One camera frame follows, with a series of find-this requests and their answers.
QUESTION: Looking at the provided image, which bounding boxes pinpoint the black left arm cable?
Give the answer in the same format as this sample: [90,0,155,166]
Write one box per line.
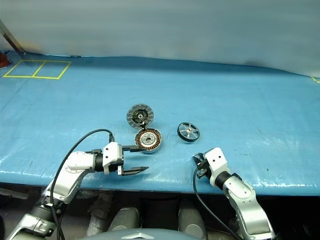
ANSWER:
[49,128,115,240]

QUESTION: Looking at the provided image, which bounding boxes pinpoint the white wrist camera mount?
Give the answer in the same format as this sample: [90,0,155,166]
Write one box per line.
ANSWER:
[102,141,124,174]
[203,147,231,187]

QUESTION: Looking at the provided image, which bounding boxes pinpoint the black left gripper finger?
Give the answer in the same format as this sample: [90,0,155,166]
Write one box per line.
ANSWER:
[121,165,150,176]
[122,144,146,154]

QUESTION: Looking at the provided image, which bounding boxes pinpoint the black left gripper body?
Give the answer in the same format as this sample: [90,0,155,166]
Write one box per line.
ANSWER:
[116,145,126,176]

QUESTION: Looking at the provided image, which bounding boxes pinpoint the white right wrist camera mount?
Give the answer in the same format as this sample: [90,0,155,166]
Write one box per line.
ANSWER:
[203,147,231,187]

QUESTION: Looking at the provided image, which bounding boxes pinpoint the black silver spoked rotor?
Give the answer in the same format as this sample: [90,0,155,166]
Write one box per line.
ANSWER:
[177,121,200,144]

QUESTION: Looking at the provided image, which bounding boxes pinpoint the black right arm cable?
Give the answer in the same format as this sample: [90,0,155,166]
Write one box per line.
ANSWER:
[192,164,242,240]

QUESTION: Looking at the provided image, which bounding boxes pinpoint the grey round motor rotor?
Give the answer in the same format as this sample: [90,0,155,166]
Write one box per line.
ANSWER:
[126,103,154,129]

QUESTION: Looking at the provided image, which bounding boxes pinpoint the grey robot torso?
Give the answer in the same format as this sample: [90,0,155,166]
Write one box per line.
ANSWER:
[82,227,201,240]

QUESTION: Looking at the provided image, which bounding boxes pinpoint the yellow tape double square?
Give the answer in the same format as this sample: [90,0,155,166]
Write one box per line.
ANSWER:
[2,59,72,80]

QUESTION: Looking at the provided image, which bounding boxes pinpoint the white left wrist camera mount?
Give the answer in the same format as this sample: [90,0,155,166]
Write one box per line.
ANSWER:
[102,141,124,174]

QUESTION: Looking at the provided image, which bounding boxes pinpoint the round motor housing copper windings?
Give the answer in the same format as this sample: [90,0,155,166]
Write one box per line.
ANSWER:
[134,127,163,155]

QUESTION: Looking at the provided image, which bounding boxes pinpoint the red object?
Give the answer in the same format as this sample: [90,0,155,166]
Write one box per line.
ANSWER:
[0,51,11,70]

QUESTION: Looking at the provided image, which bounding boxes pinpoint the slanted metal bar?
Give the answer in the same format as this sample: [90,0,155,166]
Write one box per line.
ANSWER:
[0,19,27,56]

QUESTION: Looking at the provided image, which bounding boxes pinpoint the blue table cloth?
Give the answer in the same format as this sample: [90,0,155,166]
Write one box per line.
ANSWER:
[0,51,320,197]

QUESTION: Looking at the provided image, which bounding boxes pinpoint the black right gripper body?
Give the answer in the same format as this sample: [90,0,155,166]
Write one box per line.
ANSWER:
[191,152,211,180]

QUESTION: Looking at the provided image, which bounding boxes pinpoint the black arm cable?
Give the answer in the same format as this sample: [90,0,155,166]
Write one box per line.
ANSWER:
[49,128,115,240]
[192,164,242,240]

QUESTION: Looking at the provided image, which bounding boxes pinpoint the dark mottled table post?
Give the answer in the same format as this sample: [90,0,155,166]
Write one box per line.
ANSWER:
[86,192,113,237]

